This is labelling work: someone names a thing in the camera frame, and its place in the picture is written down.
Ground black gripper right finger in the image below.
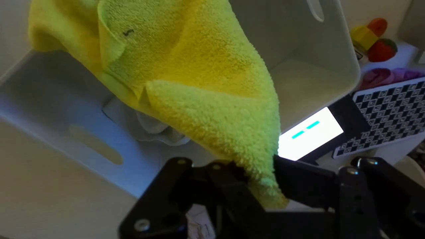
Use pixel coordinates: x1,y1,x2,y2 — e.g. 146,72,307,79
274,156,425,239

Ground colourful toy blocks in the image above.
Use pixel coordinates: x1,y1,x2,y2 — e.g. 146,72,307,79
351,18,399,63

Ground white grey towel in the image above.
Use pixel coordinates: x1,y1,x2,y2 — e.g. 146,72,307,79
137,113,189,146

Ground checkerboard calibration board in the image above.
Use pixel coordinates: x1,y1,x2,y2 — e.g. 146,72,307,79
333,77,425,158

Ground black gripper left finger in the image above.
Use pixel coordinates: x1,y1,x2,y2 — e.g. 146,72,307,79
118,157,267,239

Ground yellow towel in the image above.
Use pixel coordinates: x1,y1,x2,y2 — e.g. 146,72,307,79
28,0,288,209

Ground tablet with lit screen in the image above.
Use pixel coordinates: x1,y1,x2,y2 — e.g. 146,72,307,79
278,108,345,162

